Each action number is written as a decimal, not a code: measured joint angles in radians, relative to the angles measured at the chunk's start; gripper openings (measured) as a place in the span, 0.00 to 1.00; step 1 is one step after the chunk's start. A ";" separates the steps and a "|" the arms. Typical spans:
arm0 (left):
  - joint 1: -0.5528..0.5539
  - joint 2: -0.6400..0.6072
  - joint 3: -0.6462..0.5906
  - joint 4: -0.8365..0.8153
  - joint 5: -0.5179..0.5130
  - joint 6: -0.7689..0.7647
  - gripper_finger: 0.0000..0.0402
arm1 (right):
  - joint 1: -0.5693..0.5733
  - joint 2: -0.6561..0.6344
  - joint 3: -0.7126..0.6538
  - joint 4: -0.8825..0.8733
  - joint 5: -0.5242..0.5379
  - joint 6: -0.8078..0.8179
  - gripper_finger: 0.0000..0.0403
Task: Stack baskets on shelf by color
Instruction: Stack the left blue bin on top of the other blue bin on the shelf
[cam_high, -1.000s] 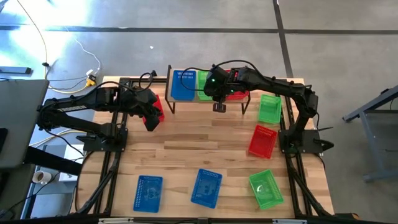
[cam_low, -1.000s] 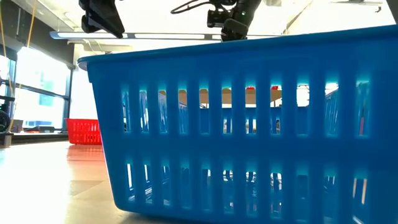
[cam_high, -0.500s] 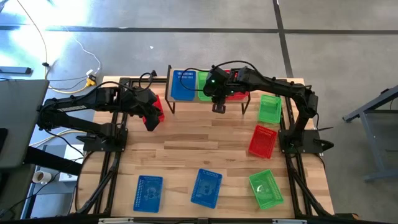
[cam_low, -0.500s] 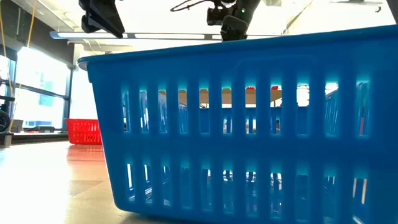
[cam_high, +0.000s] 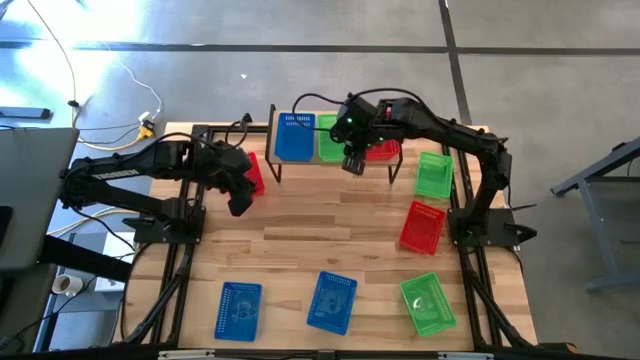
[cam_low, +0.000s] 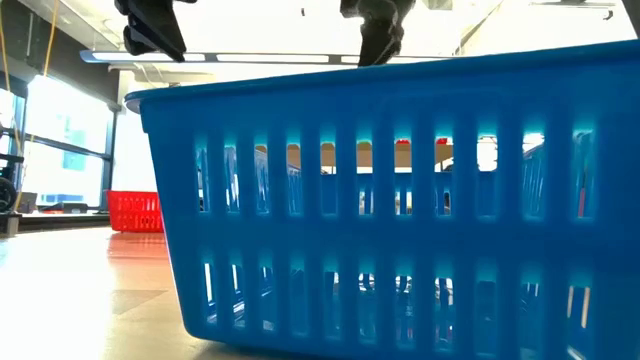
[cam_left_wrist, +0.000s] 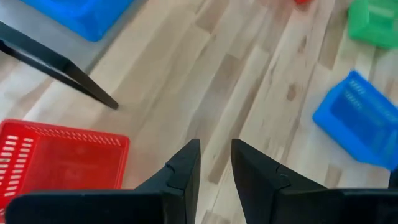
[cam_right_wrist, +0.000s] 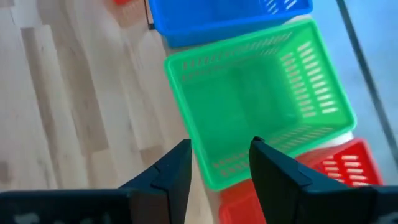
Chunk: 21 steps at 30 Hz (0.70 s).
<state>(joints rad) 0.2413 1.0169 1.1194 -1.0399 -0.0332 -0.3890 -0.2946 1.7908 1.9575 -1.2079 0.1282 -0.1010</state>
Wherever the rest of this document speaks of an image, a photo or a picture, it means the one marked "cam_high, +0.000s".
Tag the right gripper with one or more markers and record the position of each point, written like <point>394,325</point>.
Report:
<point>355,125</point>

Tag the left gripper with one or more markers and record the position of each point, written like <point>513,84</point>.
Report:
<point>232,170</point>

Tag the red plastic basket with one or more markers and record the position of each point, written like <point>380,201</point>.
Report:
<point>422,227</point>
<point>385,152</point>
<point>257,172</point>

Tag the green plastic basket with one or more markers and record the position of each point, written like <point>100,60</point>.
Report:
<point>434,175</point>
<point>427,304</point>
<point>327,147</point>

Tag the blue plastic basket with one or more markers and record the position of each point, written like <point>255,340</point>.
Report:
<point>238,311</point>
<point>295,140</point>
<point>332,302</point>

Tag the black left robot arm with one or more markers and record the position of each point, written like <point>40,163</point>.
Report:
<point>150,160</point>

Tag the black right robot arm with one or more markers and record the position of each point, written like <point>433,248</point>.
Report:
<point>450,132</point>

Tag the wooden shelf with black legs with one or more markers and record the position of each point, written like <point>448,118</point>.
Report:
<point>300,163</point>

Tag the white power adapter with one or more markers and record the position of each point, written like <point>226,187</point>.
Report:
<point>145,117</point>

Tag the white box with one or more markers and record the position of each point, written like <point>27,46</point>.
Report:
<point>117,245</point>

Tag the black beam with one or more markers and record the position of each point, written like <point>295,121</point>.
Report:
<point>75,255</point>

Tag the white cup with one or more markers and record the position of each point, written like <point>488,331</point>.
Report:
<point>67,285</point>

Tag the grey desk top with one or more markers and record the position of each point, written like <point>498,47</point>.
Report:
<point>30,190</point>

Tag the flat black device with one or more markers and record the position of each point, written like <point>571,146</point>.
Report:
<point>25,113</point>

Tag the black aluminium table frame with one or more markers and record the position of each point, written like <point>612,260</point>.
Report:
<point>215,129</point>

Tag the small black frame bracket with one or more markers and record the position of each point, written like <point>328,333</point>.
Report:
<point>246,119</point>

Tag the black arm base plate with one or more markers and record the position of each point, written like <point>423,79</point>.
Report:
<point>500,225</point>
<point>150,232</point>

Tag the grey metal table frame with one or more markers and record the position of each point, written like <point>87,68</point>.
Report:
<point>595,167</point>

